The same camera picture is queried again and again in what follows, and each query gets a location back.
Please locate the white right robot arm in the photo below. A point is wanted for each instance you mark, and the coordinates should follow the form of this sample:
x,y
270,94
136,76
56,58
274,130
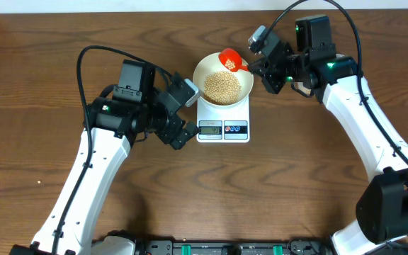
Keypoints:
x,y
314,68

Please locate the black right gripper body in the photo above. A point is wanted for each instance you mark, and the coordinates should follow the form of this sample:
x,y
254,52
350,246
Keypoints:
x,y
286,69

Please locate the white digital kitchen scale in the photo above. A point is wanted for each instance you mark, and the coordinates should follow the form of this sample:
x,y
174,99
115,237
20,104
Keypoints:
x,y
223,124

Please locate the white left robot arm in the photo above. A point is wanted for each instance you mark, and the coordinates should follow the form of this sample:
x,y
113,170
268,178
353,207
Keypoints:
x,y
131,107

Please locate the red measuring scoop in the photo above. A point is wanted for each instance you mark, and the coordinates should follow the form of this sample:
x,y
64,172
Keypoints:
x,y
231,60

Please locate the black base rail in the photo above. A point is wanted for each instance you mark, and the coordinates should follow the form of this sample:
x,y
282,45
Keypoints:
x,y
293,247

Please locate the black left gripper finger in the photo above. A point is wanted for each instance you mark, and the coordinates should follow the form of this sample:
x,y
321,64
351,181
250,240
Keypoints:
x,y
181,139
191,127

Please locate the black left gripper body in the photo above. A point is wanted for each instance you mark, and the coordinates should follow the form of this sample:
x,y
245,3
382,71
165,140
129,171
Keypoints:
x,y
173,124

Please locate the cream ceramic bowl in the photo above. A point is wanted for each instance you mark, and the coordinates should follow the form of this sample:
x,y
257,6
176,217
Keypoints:
x,y
211,64

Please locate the soybeans in bowl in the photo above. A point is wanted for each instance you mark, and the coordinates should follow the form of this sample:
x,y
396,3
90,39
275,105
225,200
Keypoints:
x,y
222,88

